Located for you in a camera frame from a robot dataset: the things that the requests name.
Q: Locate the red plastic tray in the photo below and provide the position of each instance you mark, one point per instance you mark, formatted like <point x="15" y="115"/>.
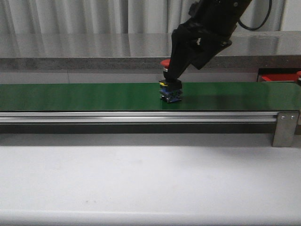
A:
<point x="279" y="77"/>

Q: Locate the right grey stone slab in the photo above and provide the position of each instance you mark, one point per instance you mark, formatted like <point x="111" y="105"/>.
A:
<point x="281" y="49"/>

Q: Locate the left grey stone slab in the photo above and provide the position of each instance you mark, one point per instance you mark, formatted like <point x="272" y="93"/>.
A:
<point x="83" y="51"/>

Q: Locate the aluminium conveyor side rail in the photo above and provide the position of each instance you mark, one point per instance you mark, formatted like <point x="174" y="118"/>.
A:
<point x="136" y="117"/>

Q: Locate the grey stone slab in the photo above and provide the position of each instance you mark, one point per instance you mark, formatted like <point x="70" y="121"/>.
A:
<point x="281" y="49"/>
<point x="83" y="51"/>

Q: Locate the grey pleated curtain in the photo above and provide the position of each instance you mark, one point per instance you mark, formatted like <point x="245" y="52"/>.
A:
<point x="92" y="16"/>

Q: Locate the green conveyor belt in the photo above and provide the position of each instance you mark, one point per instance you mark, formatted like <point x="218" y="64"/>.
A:
<point x="197" y="96"/>

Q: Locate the steel conveyor support bracket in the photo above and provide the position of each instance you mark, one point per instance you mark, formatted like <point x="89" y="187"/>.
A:
<point x="285" y="129"/>

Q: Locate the red mushroom push button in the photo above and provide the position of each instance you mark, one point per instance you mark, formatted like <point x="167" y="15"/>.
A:
<point x="170" y="86"/>
<point x="299" y="77"/>

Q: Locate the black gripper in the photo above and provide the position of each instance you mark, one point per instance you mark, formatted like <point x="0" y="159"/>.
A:
<point x="209" y="29"/>

